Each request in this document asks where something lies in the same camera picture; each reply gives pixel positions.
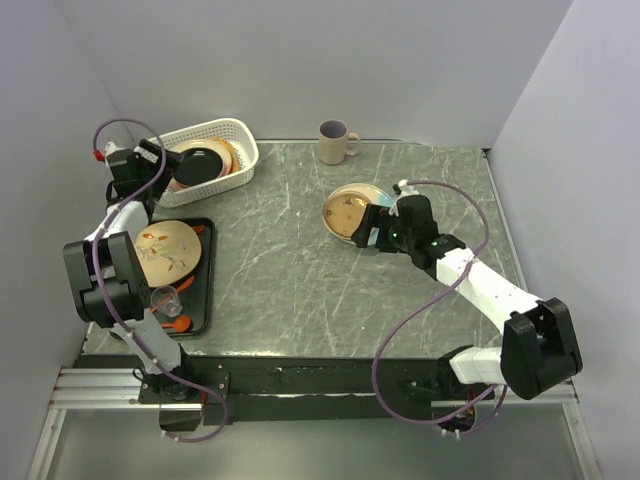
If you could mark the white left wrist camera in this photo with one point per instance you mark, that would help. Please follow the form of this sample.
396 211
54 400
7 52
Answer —
111 154

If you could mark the clear glass cup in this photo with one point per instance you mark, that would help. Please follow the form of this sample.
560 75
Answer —
165 300

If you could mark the beige ceramic mug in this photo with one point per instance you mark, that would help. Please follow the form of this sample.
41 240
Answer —
336 142

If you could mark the orange plastic spoon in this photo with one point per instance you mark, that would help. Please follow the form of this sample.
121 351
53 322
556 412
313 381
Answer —
179 325

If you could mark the large cream and blue plate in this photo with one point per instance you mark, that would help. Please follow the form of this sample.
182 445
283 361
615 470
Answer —
385 200

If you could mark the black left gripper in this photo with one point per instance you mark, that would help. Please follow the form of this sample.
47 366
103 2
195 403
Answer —
170 159

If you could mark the white perforated plastic bin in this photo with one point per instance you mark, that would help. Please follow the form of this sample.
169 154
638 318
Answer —
234 131

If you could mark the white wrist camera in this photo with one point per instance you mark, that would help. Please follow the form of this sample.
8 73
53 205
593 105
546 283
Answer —
111 154
404 189

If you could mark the black rectangular tray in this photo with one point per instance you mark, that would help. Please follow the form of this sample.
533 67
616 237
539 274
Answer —
197 299

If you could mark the tan wooden printed plate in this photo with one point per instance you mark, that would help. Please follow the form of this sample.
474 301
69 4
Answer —
333 193

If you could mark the cream and pink plate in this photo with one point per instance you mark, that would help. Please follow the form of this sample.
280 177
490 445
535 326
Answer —
227 167

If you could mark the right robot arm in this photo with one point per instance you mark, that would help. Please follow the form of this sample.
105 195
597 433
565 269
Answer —
539 347

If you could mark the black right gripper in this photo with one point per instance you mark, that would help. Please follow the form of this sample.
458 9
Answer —
374 217

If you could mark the beige bird pattern plate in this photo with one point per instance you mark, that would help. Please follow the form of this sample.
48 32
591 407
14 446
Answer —
168 251

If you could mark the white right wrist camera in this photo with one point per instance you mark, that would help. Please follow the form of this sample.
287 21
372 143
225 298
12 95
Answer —
404 189

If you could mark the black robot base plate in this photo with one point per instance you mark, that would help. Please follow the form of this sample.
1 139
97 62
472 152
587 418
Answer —
253 389

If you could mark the aluminium rail frame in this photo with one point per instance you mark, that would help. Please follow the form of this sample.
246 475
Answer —
107 382

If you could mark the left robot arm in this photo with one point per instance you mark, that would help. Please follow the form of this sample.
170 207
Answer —
106 278

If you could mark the woven bamboo square tray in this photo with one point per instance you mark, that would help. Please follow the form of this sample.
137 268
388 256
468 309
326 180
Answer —
235 164

